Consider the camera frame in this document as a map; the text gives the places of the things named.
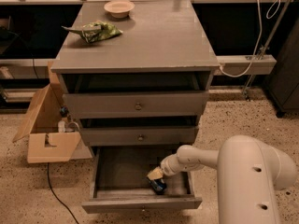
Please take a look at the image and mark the dark cabinet at right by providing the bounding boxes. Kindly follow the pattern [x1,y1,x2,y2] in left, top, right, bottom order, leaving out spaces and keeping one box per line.
[264,19,299,118]

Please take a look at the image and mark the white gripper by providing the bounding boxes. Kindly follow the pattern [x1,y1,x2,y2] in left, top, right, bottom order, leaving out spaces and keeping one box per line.
[147,154,181,180]

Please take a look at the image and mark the brown cardboard box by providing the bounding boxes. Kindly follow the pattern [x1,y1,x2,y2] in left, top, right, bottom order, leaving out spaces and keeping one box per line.
[13,62,93,163]

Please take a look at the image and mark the beige paper bowl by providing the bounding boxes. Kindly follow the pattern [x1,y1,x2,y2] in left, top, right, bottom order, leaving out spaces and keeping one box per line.
[104,1,135,19]

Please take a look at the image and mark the white hanging cable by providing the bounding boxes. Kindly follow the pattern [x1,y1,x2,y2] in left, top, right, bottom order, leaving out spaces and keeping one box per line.
[219,0,282,78]

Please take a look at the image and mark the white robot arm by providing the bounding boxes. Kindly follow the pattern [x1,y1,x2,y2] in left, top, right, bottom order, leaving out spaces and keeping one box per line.
[147,135,298,224]

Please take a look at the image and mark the grey open bottom drawer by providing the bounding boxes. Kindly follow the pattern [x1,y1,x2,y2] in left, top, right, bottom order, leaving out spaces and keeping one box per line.
[82,145,202,214]

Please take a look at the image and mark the grey top drawer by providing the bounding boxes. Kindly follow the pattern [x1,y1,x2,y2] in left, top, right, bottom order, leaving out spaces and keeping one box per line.
[64,72,208,119]

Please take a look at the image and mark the grey wooden drawer cabinet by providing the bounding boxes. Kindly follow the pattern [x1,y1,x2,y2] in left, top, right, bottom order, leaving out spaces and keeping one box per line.
[50,0,221,156]

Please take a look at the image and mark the grey middle drawer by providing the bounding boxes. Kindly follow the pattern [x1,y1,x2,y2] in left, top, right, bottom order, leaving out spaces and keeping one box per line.
[80,116,198,146]

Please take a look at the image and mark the metal pole stand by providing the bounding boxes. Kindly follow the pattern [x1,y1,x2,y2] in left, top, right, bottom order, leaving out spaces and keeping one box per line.
[242,0,293,101]

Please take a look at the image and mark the black floor cable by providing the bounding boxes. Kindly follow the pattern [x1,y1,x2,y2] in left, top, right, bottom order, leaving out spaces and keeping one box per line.
[46,162,80,224]

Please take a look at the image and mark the green chip bag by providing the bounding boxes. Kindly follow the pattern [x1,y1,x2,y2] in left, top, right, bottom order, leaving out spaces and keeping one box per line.
[64,21,122,44]

